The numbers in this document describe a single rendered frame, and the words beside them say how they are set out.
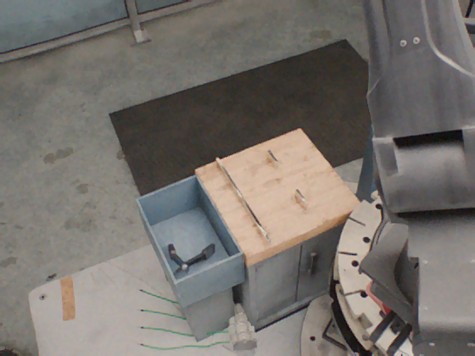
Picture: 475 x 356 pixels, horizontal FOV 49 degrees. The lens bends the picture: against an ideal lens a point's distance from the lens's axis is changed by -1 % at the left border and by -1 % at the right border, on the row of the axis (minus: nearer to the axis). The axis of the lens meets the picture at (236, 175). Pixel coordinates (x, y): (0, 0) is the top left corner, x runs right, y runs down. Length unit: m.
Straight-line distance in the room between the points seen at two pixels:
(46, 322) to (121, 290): 0.15
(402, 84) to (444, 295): 0.13
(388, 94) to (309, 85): 2.30
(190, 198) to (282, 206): 0.17
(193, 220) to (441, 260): 0.60
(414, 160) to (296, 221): 0.48
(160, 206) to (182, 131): 1.55
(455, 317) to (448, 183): 0.08
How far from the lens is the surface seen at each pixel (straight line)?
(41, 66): 2.99
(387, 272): 0.48
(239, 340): 0.97
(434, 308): 0.35
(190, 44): 2.91
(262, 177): 0.84
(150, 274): 1.09
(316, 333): 1.00
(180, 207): 0.89
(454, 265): 0.35
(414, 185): 0.34
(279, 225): 0.79
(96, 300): 1.09
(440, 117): 0.32
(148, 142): 2.39
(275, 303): 0.97
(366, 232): 0.76
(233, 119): 2.43
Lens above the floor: 1.72
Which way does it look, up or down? 51 degrees down
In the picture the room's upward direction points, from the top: 4 degrees counter-clockwise
